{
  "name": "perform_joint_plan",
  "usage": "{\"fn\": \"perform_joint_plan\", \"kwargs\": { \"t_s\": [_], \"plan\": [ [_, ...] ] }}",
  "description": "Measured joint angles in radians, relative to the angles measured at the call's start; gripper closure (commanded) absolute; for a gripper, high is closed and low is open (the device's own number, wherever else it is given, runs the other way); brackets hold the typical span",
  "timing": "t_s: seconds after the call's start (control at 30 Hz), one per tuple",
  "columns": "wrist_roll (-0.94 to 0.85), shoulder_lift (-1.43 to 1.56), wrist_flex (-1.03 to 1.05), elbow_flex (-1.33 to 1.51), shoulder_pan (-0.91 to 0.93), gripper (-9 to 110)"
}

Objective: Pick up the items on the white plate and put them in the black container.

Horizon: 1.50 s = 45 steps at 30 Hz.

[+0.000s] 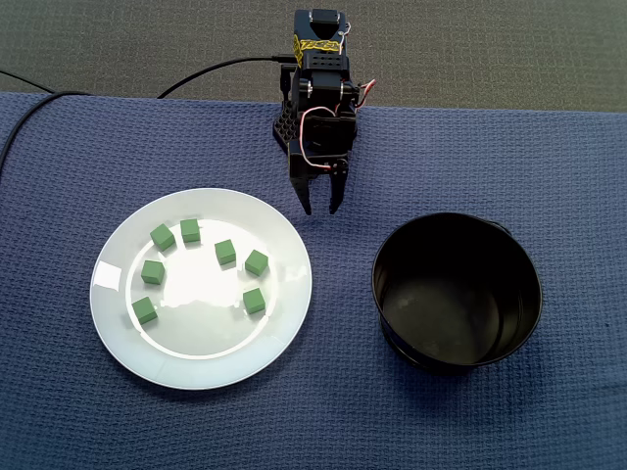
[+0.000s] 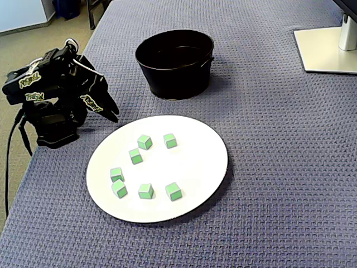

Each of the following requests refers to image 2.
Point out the dark furniture frame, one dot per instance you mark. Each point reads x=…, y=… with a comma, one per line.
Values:
x=93, y=14

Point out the blue waffle weave tablecloth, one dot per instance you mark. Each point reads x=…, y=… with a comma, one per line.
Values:
x=279, y=167

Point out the white round plate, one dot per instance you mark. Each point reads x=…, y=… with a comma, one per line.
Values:
x=181, y=167

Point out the black round container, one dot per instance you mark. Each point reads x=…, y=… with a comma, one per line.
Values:
x=178, y=81

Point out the white partition panel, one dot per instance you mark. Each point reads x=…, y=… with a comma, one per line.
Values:
x=22, y=12

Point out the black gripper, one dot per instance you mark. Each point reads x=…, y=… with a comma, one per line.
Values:
x=96, y=96

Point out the black robot arm with stickers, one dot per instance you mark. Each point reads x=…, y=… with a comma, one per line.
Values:
x=50, y=125

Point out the white monitor stand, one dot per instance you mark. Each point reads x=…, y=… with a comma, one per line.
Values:
x=320, y=50

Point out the blue bin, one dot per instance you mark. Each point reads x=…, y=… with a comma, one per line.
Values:
x=68, y=8

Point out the small green cube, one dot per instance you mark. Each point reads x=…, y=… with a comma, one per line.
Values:
x=170, y=141
x=120, y=190
x=173, y=192
x=116, y=175
x=144, y=143
x=145, y=192
x=136, y=157

